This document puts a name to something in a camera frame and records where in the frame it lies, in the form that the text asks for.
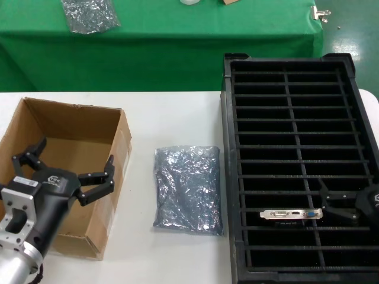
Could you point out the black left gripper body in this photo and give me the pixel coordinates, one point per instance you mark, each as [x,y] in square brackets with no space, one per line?
[53,201]

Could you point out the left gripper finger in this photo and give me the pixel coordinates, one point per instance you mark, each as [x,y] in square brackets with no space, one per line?
[29,159]
[100,185]

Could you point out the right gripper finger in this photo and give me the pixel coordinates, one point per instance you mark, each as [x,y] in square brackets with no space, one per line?
[343,215]
[340,197]

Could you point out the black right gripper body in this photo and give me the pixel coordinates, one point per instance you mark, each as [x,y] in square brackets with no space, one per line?
[370,201]

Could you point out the graphics card with metal bracket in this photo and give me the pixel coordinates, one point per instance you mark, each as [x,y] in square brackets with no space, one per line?
[291,214]

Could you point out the brown cardboard box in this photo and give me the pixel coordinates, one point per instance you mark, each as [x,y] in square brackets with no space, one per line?
[89,124]

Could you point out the grey antistatic bag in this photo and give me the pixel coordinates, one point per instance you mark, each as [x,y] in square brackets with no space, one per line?
[89,14]
[189,189]

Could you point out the black slotted plastic container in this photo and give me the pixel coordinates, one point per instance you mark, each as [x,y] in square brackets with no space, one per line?
[296,118]

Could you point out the open cardboard box with flaps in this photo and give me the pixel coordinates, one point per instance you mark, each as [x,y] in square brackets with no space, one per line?
[231,1]

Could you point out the crumpled grey antistatic bag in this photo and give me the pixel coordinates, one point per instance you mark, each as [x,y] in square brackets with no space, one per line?
[89,14]

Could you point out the green tablecloth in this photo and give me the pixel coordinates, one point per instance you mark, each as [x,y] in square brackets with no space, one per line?
[177,44]

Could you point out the silver metal clip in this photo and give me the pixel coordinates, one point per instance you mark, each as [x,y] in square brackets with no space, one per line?
[318,13]

